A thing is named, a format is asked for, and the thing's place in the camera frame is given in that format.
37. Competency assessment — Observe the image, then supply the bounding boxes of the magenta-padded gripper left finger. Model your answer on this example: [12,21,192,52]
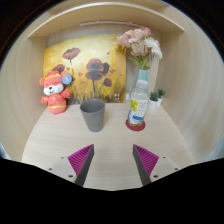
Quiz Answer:
[45,143,96,187]

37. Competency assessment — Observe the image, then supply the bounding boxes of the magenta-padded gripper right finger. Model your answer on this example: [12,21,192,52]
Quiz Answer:
[132,143,181,187]

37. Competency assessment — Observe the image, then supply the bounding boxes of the clear plastic drink bottle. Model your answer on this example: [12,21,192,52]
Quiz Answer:
[127,79,150,127]

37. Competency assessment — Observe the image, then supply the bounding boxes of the flat round red coaster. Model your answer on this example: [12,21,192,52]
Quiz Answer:
[125,118,147,132]

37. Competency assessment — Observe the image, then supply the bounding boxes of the grey cup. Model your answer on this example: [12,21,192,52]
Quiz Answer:
[79,98,106,133]

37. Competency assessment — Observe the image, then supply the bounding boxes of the small potted succulent plant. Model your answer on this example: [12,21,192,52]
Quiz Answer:
[148,88,167,111]

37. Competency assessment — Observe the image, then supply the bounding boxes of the red plush toy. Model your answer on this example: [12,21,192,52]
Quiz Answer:
[38,69,73,116]

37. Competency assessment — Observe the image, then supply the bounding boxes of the teal faceted vase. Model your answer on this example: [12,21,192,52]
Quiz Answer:
[130,68,151,94]

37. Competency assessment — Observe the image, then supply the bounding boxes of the yellow poppy flower painting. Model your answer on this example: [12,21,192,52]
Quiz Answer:
[43,33,128,105]

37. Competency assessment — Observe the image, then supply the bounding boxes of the pink and white flower bouquet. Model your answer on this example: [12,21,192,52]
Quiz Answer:
[116,26,163,71]

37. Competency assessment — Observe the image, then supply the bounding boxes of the white light bar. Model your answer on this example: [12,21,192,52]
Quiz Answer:
[79,20,148,28]

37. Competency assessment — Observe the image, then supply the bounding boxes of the light wooden shelf unit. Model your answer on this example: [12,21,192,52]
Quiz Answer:
[27,0,185,39]

